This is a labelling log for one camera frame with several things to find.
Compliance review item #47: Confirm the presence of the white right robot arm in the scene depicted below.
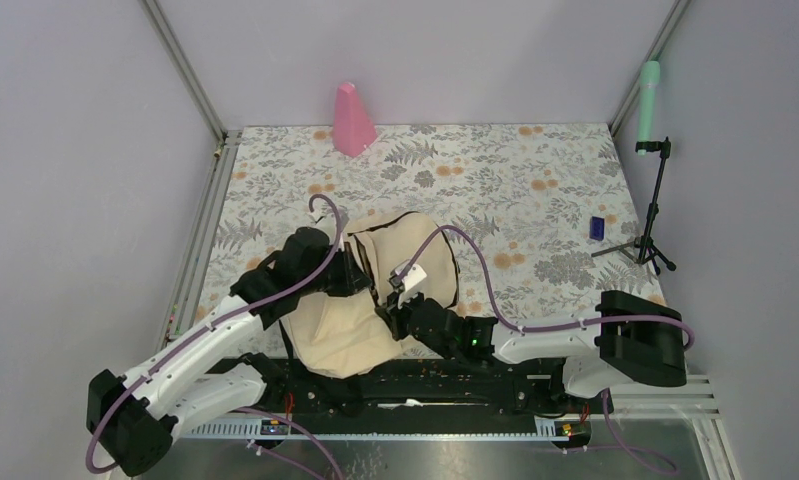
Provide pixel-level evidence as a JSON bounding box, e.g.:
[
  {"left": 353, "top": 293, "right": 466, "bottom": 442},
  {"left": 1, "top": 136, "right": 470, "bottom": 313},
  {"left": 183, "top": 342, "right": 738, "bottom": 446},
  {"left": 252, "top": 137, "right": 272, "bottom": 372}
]
[{"left": 376, "top": 290, "right": 693, "bottom": 412}]

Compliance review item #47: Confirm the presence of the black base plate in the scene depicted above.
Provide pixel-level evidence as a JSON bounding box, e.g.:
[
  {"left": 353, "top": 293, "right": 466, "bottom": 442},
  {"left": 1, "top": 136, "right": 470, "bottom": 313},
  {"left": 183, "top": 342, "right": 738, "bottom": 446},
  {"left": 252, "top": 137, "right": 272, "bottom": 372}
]
[{"left": 257, "top": 358, "right": 603, "bottom": 418}]

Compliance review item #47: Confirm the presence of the beige canvas backpack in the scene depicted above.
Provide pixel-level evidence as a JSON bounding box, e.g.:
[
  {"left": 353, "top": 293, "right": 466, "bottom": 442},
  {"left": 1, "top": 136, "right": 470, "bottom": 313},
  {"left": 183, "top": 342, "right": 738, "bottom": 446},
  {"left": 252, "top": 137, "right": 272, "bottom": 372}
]
[{"left": 281, "top": 211, "right": 437, "bottom": 379}]

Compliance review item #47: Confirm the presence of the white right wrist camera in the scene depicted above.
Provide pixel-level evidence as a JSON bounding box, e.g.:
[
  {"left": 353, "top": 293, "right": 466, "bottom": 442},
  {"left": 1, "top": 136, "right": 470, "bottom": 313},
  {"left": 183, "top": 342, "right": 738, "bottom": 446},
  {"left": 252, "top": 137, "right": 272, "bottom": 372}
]
[{"left": 387, "top": 262, "right": 427, "bottom": 308}]

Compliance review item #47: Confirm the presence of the pink cone block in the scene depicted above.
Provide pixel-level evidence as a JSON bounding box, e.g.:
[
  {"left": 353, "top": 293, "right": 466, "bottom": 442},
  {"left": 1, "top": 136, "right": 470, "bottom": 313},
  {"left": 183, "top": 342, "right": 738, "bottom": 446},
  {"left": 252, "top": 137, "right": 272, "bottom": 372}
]
[{"left": 333, "top": 82, "right": 378, "bottom": 157}]

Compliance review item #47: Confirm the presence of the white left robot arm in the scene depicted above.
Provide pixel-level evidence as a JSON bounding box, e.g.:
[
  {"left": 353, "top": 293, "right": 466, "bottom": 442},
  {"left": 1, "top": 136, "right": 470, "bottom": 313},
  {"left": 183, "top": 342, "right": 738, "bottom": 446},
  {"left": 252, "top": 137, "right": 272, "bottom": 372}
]
[{"left": 85, "top": 227, "right": 373, "bottom": 476}]

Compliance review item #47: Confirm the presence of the black tripod stand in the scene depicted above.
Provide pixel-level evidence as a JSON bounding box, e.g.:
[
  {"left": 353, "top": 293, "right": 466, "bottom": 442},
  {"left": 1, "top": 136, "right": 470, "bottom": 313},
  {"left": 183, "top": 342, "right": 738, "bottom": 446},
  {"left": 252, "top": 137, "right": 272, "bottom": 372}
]
[{"left": 591, "top": 137, "right": 677, "bottom": 276}]

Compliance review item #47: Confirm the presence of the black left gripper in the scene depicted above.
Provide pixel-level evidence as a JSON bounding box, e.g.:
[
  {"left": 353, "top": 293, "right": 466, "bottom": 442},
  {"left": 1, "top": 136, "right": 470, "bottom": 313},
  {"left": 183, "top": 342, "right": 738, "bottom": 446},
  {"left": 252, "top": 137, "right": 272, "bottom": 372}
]
[{"left": 298, "top": 240, "right": 371, "bottom": 295}]

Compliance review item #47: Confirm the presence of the purple toy brick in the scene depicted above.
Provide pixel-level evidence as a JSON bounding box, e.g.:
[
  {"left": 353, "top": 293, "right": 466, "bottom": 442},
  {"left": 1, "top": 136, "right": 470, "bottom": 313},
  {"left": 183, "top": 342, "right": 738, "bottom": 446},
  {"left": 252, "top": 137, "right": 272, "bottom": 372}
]
[{"left": 589, "top": 216, "right": 606, "bottom": 241}]

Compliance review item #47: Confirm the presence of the aluminium cable duct rail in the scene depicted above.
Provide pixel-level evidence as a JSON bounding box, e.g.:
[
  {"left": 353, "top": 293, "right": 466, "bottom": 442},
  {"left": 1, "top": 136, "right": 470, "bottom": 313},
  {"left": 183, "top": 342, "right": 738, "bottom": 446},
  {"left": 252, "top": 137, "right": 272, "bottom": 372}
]
[{"left": 182, "top": 416, "right": 589, "bottom": 442}]

